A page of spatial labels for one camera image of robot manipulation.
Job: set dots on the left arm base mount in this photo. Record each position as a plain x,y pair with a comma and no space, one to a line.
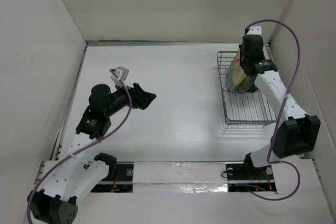
121,182

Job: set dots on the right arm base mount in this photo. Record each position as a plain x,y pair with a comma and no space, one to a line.
241,180

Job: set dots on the light blue flower plate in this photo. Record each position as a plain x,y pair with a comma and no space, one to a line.
229,78

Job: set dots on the dark teal scalloped plate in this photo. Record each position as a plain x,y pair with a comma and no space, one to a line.
251,88

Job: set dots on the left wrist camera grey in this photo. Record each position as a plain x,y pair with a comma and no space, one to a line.
119,73

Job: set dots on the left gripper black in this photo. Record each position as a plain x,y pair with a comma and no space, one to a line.
139,98

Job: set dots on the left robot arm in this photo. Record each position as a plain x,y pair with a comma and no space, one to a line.
56,197

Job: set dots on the black wire dish rack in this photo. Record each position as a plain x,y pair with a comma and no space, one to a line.
241,109

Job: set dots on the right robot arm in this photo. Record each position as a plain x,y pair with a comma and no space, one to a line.
295,130

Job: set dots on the beige bird plate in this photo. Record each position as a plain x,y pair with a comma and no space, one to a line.
239,77

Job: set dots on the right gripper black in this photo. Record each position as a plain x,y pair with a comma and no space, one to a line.
242,56

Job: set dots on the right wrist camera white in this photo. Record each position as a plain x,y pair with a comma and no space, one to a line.
253,30

